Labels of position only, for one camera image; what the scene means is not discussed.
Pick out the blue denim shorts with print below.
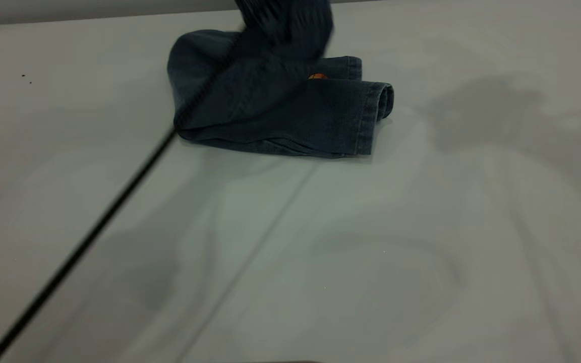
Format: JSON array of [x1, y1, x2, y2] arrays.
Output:
[[166, 0, 395, 160]]

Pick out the thin black cable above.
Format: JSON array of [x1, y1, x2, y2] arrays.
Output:
[[0, 30, 247, 363]]

